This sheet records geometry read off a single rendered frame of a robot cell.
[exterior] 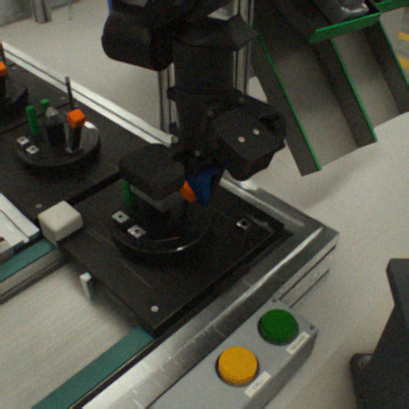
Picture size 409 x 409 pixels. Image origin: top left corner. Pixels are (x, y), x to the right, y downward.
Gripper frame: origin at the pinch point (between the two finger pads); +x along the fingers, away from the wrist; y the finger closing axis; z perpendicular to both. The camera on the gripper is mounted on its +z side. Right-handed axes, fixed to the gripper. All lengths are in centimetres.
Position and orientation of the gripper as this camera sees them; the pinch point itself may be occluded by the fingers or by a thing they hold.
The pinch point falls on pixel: (204, 180)
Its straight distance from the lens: 54.8
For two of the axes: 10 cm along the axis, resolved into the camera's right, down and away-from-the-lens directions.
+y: 7.0, -4.7, 5.4
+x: 0.1, 7.6, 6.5
